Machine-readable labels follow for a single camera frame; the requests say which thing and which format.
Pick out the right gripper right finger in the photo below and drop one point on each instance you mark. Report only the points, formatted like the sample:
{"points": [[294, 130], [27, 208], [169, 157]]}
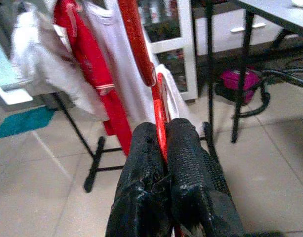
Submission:
{"points": [[191, 177]]}

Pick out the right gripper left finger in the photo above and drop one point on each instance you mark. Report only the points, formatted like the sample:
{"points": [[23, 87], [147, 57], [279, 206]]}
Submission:
{"points": [[141, 185]]}

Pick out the black metal clothes rack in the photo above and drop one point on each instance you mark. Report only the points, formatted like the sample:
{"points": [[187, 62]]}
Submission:
{"points": [[210, 74]]}

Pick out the pink plastic box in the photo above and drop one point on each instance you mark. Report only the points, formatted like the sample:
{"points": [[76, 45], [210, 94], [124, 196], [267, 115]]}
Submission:
{"points": [[238, 81]]}

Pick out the white ribbed-collar shirt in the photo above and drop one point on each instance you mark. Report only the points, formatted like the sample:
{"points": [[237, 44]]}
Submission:
{"points": [[122, 61]]}

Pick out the white glass-door cabinet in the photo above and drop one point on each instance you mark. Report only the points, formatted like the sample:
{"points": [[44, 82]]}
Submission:
{"points": [[188, 49]]}

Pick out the red white-striped jersey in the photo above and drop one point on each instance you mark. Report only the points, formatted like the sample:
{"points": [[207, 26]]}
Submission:
{"points": [[92, 61]]}

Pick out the teal floor mat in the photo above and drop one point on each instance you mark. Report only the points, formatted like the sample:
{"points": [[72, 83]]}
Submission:
{"points": [[23, 122]]}

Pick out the white drawer cabinet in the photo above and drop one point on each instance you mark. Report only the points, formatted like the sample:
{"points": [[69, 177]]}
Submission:
{"points": [[223, 37]]}

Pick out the off-white loose garment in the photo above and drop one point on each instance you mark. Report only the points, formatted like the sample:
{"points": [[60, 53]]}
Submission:
{"points": [[43, 61]]}

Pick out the white table with black legs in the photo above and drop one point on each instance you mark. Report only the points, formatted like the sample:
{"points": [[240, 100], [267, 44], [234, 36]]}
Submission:
{"points": [[277, 12]]}

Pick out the white cloth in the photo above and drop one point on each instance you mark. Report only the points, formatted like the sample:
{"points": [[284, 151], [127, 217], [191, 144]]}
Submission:
{"points": [[300, 3]]}

